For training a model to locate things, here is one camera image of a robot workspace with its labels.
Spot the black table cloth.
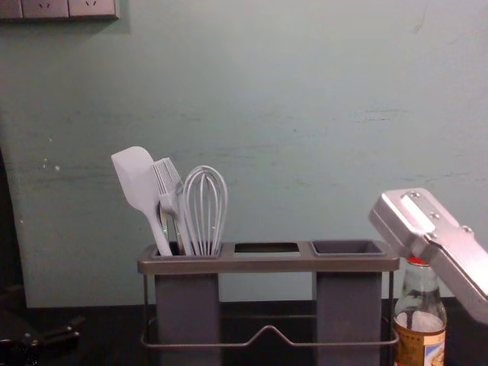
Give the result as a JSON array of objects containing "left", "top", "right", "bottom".
[{"left": 0, "top": 297, "right": 488, "bottom": 366}]

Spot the grey plastic utensil cup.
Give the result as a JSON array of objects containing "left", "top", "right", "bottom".
[
  {"left": 310, "top": 238, "right": 384, "bottom": 366},
  {"left": 151, "top": 243, "right": 223, "bottom": 366}
]

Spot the grey silicone spatula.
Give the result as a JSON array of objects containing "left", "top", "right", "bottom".
[{"left": 111, "top": 145, "right": 174, "bottom": 258}]

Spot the grey silicone basting brush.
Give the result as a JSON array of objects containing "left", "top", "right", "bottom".
[{"left": 152, "top": 157, "right": 194, "bottom": 255}]

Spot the grey silicone whisk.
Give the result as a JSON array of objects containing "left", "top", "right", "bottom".
[{"left": 182, "top": 165, "right": 230, "bottom": 257}]

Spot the black rack with steel bars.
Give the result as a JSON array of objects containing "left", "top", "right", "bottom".
[{"left": 136, "top": 239, "right": 401, "bottom": 366}]

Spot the clear glass bottle with label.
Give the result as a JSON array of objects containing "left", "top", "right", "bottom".
[{"left": 392, "top": 257, "right": 448, "bottom": 366}]

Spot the steel utensil handle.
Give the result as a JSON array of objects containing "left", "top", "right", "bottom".
[{"left": 156, "top": 207, "right": 181, "bottom": 255}]

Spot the white wall socket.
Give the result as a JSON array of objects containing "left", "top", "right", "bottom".
[
  {"left": 21, "top": 0, "right": 70, "bottom": 19},
  {"left": 68, "top": 0, "right": 117, "bottom": 18}
]

